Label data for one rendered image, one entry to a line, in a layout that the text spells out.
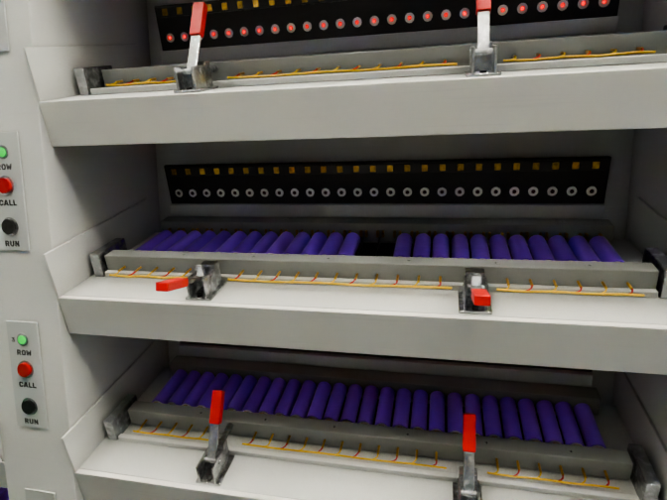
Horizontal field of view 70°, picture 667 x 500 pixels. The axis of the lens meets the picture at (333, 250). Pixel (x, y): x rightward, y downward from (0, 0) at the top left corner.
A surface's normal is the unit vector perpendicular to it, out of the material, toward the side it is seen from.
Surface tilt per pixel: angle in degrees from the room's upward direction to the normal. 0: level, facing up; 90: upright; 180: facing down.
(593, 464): 105
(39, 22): 90
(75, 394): 90
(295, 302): 16
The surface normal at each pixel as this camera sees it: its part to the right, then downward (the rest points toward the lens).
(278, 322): -0.21, 0.40
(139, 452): -0.07, -0.92
